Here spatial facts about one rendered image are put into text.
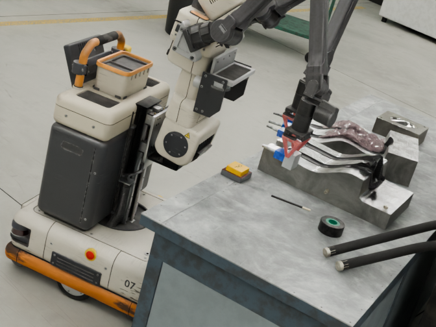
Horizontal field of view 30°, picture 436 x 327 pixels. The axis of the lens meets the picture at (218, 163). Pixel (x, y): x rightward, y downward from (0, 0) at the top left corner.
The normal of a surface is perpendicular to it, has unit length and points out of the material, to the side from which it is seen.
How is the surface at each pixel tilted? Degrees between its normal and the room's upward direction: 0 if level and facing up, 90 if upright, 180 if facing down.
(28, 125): 0
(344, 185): 90
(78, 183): 90
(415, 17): 90
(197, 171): 0
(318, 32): 74
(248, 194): 0
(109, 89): 92
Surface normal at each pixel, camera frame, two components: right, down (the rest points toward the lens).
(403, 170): -0.22, 0.36
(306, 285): 0.25, -0.88
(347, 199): -0.50, 0.25
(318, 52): -0.41, -0.05
